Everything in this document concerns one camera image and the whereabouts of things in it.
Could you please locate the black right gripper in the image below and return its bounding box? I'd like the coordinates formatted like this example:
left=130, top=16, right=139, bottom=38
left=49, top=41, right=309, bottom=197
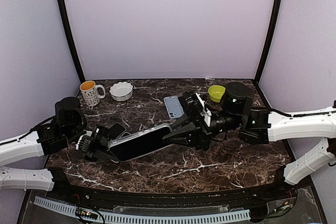
left=160, top=108, right=243, bottom=152

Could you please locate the light blue phone case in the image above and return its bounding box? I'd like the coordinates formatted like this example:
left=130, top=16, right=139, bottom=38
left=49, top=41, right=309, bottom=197
left=164, top=96, right=184, bottom=119

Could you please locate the phone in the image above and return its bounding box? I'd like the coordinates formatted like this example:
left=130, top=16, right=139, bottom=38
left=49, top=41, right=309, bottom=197
left=119, top=132, right=131, bottom=138
left=108, top=123, right=172, bottom=162
left=108, top=123, right=126, bottom=140

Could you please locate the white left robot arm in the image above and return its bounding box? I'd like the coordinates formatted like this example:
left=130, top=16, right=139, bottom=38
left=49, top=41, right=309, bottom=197
left=1, top=97, right=94, bottom=201

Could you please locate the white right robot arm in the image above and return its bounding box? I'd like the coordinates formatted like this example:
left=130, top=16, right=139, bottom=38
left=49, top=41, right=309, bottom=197
left=163, top=82, right=335, bottom=200

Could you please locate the phone in grey case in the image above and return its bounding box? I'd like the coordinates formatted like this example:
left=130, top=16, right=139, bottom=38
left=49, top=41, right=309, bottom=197
left=108, top=123, right=126, bottom=140

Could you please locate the green bowl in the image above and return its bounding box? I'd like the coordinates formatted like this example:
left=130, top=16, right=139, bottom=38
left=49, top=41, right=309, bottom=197
left=208, top=85, right=226, bottom=103

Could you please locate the left green circuit board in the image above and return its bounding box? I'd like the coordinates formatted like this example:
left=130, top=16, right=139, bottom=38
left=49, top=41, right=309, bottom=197
left=75, top=207, right=99, bottom=221

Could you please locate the green circuit board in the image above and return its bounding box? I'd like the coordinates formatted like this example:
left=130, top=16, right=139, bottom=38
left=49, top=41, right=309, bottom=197
left=272, top=201, right=292, bottom=213
left=75, top=207, right=99, bottom=221

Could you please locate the white patterned mug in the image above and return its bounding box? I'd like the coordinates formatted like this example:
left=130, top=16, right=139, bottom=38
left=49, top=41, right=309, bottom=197
left=80, top=80, right=106, bottom=107

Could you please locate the white scalloped bowl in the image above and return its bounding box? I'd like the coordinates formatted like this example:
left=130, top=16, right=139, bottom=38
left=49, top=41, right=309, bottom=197
left=109, top=81, right=134, bottom=102

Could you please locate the right green circuit board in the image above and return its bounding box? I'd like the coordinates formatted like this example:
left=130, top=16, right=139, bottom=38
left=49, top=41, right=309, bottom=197
left=272, top=201, right=292, bottom=213

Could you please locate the white slotted cable duct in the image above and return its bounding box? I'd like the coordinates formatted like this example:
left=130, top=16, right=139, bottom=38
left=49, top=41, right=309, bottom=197
left=34, top=196, right=251, bottom=224

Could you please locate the black front rail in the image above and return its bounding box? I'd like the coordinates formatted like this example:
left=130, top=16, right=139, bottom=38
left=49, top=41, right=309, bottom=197
left=46, top=184, right=298, bottom=209

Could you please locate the black right frame post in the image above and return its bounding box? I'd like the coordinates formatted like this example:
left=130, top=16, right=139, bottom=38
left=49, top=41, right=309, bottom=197
left=254, top=0, right=281, bottom=86

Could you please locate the black frame post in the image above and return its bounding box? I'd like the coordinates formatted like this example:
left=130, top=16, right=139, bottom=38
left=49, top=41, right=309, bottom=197
left=254, top=0, right=281, bottom=86
left=57, top=0, right=86, bottom=83

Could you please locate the black left frame post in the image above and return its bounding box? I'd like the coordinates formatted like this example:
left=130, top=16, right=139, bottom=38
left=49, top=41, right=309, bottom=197
left=57, top=0, right=86, bottom=83

